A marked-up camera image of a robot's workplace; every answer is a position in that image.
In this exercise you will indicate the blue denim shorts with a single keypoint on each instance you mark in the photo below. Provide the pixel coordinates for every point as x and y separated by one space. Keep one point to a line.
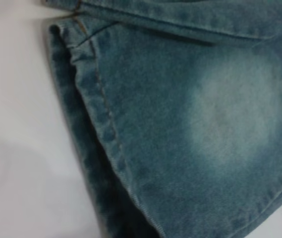
180 119

